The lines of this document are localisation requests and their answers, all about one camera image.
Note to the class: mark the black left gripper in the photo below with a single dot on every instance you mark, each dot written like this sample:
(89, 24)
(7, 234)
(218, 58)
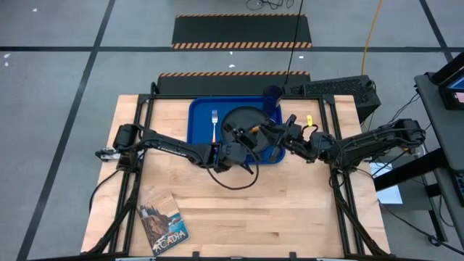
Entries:
(233, 152)

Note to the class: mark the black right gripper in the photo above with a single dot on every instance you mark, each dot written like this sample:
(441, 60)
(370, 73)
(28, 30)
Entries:
(294, 135)

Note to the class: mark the black glossy plate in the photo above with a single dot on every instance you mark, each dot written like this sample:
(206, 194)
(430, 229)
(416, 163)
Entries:
(241, 117)

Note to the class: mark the dark blue cup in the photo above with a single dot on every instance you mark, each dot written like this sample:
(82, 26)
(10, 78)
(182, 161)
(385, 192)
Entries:
(272, 103)

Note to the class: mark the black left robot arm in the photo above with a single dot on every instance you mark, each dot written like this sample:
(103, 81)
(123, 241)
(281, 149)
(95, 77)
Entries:
(170, 146)

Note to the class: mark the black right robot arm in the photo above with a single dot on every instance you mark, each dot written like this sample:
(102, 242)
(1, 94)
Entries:
(373, 139)

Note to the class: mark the blue plastic tray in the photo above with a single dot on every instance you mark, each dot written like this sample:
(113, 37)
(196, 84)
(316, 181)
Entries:
(203, 123)

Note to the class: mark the yellow tag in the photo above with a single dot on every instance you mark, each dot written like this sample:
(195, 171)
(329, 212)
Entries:
(309, 120)

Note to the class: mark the black hazard-striped floor mat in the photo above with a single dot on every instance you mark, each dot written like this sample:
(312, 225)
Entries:
(217, 85)
(239, 30)

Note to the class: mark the black perforated computer case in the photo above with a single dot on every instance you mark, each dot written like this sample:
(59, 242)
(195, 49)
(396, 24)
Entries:
(337, 88)

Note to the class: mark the Acadia picture booklet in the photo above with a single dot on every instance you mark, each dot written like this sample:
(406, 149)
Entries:
(163, 224)

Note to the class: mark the white paper sheet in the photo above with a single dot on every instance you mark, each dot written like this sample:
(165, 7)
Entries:
(391, 194)

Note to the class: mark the grey side desk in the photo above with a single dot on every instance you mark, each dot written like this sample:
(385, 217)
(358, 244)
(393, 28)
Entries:
(446, 127)

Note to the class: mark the black laptop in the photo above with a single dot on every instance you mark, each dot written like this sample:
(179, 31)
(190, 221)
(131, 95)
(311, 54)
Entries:
(451, 101)

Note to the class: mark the black aluminium table frame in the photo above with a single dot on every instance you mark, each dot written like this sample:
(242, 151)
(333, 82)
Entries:
(170, 98)

